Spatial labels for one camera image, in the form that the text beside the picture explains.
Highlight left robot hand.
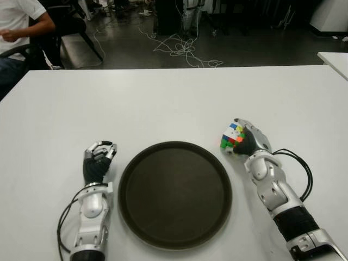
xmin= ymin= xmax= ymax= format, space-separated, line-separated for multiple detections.
xmin=83 ymin=140 xmax=119 ymax=187

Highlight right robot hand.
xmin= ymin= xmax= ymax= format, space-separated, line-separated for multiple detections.
xmin=224 ymin=117 xmax=272 ymax=158

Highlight multicoloured Rubik's cube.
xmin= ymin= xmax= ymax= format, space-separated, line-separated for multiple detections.
xmin=219 ymin=122 xmax=247 ymax=155

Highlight round dark brown plate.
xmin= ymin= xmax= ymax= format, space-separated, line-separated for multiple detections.
xmin=117 ymin=140 xmax=233 ymax=242

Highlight white neighbouring table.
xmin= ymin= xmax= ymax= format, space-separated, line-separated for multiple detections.
xmin=317 ymin=51 xmax=348 ymax=81

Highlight grey robot legs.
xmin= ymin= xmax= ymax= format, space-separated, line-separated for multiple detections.
xmin=182 ymin=0 xmax=202 ymax=31

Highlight black chair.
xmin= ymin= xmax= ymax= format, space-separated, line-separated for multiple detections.
xmin=0 ymin=0 xmax=104 ymax=70

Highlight white cabinet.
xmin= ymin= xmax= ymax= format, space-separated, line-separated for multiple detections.
xmin=309 ymin=0 xmax=348 ymax=38

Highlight tall black box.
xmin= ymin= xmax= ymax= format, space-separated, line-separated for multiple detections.
xmin=156 ymin=0 xmax=185 ymax=35

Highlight person in white shirt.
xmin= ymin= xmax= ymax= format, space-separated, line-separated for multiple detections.
xmin=0 ymin=0 xmax=57 ymax=93

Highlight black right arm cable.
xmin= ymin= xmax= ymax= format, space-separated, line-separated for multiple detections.
xmin=273 ymin=148 xmax=313 ymax=202

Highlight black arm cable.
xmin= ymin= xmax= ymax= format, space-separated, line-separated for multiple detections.
xmin=56 ymin=187 xmax=88 ymax=255
xmin=273 ymin=148 xmax=313 ymax=202

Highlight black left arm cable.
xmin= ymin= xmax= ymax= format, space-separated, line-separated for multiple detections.
xmin=56 ymin=187 xmax=88 ymax=255

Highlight tangled white floor cable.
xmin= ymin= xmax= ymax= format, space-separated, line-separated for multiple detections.
xmin=138 ymin=26 xmax=224 ymax=68

